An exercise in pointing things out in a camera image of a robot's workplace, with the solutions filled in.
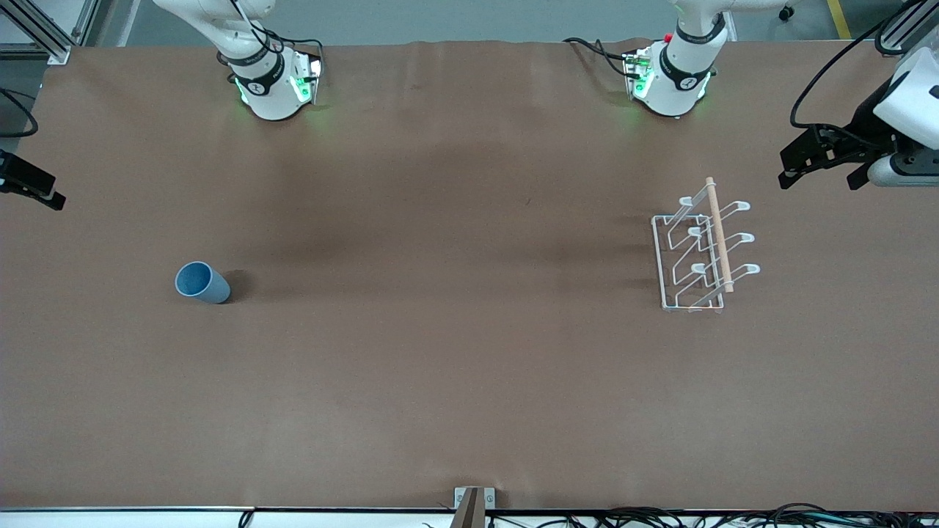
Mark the brown table cover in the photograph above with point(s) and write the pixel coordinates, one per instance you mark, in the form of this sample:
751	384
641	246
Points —
440	367

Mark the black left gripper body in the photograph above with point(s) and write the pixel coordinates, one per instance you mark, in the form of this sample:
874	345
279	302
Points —
870	119

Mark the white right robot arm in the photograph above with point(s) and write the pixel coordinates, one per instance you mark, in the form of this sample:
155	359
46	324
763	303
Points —
271	95

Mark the black caster wheel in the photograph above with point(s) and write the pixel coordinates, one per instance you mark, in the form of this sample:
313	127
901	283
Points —
787	12

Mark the metal bracket with brown post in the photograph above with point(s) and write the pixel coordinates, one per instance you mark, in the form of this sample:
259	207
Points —
488	499

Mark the metal box with green light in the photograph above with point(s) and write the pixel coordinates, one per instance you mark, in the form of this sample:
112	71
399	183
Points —
640	73
307	81

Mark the blue plastic cup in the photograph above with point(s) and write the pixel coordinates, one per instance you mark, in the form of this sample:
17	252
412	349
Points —
202	282

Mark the aluminium frame rail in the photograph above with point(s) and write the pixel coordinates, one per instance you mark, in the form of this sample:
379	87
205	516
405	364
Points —
59	55
906	26

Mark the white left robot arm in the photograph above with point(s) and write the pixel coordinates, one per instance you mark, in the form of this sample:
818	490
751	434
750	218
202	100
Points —
678	81

